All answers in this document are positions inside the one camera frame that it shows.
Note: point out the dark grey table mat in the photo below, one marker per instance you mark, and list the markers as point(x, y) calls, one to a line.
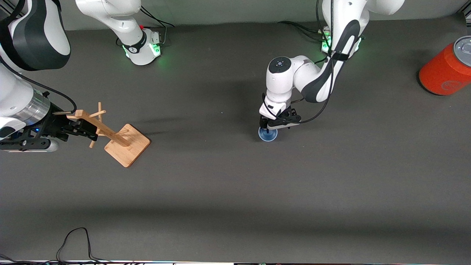
point(235, 202)

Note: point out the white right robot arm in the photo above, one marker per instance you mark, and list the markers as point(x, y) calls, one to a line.
point(110, 14)

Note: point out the wooden cup rack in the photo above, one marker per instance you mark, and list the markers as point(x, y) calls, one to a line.
point(128, 147)

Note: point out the aluminium frame rail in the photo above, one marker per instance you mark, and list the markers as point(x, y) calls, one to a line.
point(467, 14)

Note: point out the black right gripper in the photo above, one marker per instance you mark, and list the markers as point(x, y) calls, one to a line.
point(55, 122)

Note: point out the orange drink can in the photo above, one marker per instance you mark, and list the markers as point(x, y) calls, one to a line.
point(443, 71)

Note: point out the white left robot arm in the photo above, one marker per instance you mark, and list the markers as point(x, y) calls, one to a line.
point(283, 84)

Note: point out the light blue cup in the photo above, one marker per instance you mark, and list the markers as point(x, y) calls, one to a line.
point(270, 137)

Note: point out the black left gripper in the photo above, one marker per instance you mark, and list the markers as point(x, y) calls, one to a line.
point(264, 122)

